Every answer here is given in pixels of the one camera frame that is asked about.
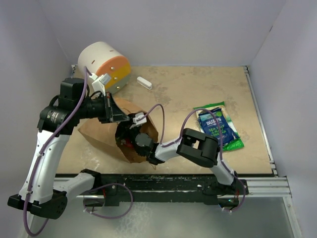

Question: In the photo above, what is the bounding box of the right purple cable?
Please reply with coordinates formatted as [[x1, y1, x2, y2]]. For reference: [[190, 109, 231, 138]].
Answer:
[[141, 103, 247, 213]]

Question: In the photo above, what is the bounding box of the red snack packet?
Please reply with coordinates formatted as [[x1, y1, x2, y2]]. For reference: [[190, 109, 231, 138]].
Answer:
[[124, 139, 133, 148]]

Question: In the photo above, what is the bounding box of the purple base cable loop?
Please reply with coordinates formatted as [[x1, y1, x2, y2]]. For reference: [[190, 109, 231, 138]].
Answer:
[[82, 183, 134, 220]]

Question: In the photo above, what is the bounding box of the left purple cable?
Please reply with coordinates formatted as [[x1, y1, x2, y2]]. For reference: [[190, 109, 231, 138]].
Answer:
[[23, 66, 90, 237]]

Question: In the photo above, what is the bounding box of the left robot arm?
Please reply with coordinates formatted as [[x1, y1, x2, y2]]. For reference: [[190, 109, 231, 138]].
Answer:
[[7, 78, 129, 220]]

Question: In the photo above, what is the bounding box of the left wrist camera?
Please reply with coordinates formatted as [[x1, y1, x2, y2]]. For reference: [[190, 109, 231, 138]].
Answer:
[[89, 73, 111, 96]]

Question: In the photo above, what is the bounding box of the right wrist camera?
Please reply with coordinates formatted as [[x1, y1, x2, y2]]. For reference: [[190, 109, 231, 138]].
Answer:
[[129, 112, 147, 129]]

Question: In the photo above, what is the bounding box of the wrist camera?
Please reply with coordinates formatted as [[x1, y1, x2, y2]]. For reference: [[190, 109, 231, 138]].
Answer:
[[89, 73, 111, 96], [129, 112, 147, 129]]

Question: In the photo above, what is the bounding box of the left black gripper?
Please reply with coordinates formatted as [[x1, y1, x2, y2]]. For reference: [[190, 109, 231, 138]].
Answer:
[[76, 91, 130, 123]]

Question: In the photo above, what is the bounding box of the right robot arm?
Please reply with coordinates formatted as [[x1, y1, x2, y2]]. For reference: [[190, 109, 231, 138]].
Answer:
[[115, 113, 246, 195]]

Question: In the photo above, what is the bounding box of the round toy drawer cabinet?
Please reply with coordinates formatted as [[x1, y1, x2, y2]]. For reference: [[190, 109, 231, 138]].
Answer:
[[77, 42, 131, 94]]

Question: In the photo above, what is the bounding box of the small white block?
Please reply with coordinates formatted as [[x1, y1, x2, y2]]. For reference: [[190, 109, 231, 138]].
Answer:
[[137, 76, 153, 90]]

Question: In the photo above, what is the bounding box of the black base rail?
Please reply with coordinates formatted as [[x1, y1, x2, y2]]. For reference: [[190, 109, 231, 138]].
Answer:
[[81, 174, 249, 208]]

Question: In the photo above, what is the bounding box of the green cassava chips bag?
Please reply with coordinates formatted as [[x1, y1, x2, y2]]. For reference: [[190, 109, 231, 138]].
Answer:
[[193, 101, 245, 152]]

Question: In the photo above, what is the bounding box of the brown paper bag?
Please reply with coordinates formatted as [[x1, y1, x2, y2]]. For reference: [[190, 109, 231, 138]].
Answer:
[[77, 97, 159, 171]]

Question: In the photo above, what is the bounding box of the blue Burts chips bag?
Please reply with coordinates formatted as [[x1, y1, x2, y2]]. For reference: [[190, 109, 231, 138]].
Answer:
[[197, 105, 241, 147]]

